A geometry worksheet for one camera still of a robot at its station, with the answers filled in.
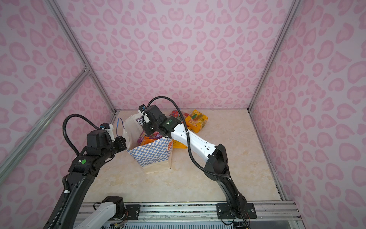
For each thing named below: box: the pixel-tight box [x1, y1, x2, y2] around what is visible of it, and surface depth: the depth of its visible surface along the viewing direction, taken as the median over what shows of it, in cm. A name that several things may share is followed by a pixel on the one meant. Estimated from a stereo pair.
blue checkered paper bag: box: [122, 113, 173, 175], surface depth 77 cm
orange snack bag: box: [141, 135, 157, 146], surface depth 85 cm
